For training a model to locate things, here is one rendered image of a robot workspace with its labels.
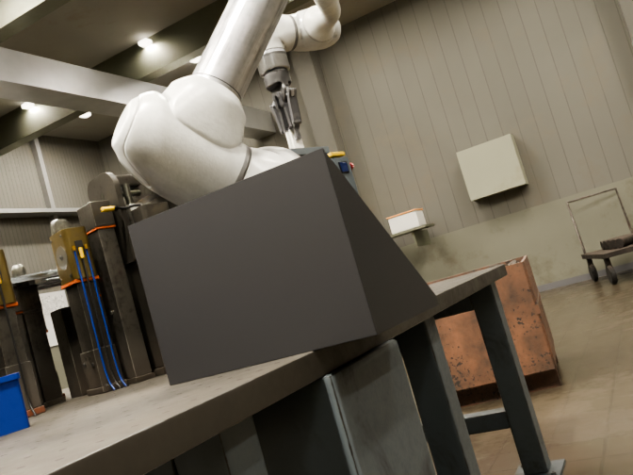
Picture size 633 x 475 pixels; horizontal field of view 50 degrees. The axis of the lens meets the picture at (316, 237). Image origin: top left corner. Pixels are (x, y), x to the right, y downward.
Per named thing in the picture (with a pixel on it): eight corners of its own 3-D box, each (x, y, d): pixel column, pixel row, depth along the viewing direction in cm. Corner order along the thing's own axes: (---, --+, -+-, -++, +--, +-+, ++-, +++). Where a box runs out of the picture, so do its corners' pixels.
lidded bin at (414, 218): (428, 224, 931) (422, 208, 933) (420, 225, 899) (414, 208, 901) (399, 234, 949) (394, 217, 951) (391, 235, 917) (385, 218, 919)
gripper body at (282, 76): (293, 66, 191) (302, 97, 190) (281, 78, 198) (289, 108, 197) (269, 68, 187) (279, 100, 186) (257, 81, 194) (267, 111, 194)
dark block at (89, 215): (140, 380, 159) (95, 207, 163) (155, 376, 154) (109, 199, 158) (121, 385, 156) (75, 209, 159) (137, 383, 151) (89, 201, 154)
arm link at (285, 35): (260, 47, 186) (302, 44, 192) (245, -7, 187) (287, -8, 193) (246, 64, 195) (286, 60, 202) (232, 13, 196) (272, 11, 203)
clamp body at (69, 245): (113, 389, 157) (73, 234, 160) (136, 384, 150) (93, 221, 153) (87, 399, 153) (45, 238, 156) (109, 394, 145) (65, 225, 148)
